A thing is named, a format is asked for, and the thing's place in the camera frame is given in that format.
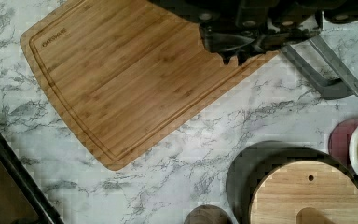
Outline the grey metal bench scraper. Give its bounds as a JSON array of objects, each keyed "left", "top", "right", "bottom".
[{"left": 281, "top": 36, "right": 358, "bottom": 100}]

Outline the bamboo cutting board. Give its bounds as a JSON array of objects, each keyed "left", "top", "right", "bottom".
[{"left": 21, "top": 0, "right": 274, "bottom": 171}]

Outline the round wooden lid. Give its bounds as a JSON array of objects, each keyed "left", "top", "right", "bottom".
[{"left": 249, "top": 161, "right": 358, "bottom": 224}]

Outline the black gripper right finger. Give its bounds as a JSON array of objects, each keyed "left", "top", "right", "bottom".
[{"left": 238, "top": 28, "right": 321, "bottom": 66}]

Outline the brown wooden knob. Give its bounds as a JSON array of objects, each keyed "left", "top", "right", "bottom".
[{"left": 184, "top": 204, "right": 232, "bottom": 224}]

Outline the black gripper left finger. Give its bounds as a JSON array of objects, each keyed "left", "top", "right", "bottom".
[{"left": 199, "top": 26, "right": 255, "bottom": 65}]

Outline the maroon round coaster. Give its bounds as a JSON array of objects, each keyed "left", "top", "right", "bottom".
[{"left": 328, "top": 119, "right": 358, "bottom": 166}]

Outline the dark round pot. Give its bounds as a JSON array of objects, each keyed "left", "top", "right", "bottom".
[{"left": 226, "top": 141, "right": 358, "bottom": 224}]

